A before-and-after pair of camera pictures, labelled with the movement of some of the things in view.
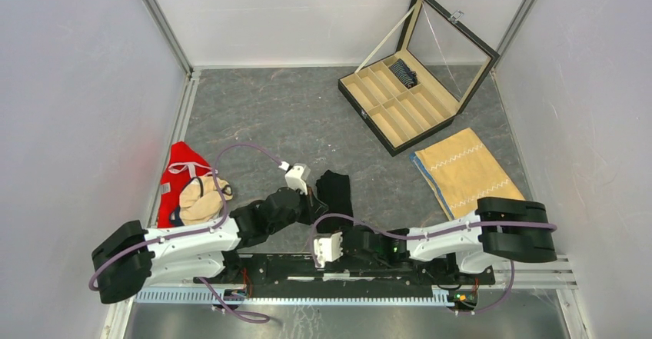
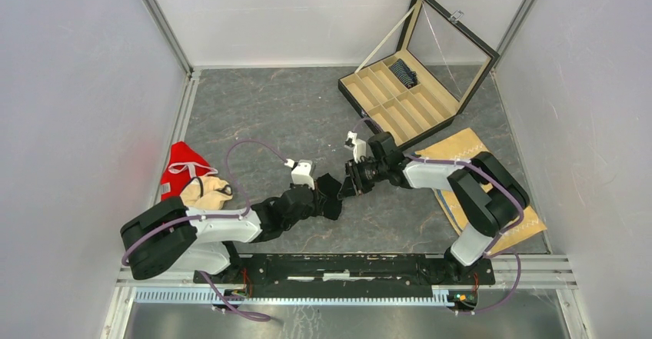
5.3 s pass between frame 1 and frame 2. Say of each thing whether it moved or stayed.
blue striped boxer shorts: stayed
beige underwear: stayed
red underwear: stayed
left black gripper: stayed
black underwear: moved
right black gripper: moved
